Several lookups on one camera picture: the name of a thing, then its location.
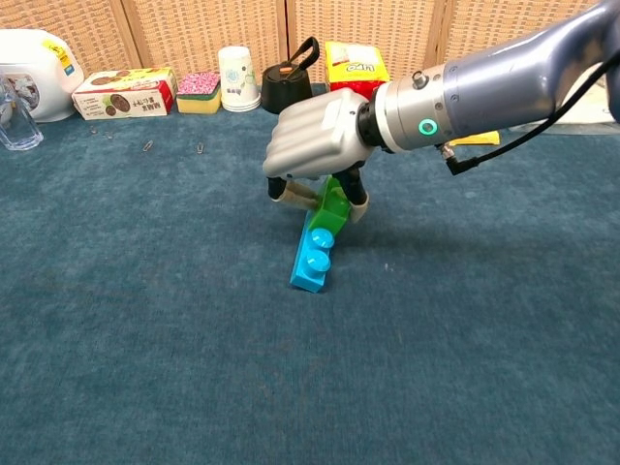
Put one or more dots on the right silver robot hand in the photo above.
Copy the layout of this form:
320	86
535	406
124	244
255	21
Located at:
315	135

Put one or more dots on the green toy brick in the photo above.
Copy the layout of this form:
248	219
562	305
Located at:
333	210

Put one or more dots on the blue toy brick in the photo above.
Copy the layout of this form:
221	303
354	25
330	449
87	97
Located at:
310	273

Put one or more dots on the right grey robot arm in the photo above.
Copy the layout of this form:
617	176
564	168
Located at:
508	77

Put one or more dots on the yellow red snack bag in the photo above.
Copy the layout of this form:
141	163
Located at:
356	68

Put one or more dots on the stack of white paper cups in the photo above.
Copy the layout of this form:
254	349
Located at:
237	77

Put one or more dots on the yellow sponge pink patterned top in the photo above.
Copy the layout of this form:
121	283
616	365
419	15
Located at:
198	87

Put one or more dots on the woven folding screen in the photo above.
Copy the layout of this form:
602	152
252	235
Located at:
203	34

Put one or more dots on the yellow tray with round holes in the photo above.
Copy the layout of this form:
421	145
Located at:
477	139

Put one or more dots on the red white cookie box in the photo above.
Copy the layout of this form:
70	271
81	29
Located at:
126	99

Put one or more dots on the blue table cloth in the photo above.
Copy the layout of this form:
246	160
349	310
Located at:
194	339

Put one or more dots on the clear plastic water bottle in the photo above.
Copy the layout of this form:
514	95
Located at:
19	131

